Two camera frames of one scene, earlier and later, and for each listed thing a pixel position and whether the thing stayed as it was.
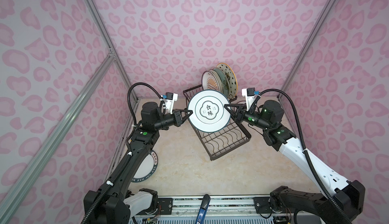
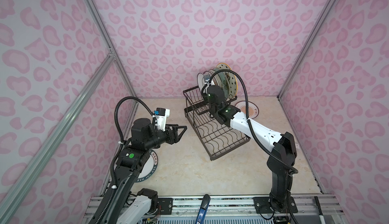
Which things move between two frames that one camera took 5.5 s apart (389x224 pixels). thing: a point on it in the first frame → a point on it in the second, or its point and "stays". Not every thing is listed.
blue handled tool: [206, 200] stays
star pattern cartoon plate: [231, 78] stays
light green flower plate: [222, 81] stays
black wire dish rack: [218, 143] stays
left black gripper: [177, 117] → [175, 138]
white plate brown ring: [209, 114] → [199, 82]
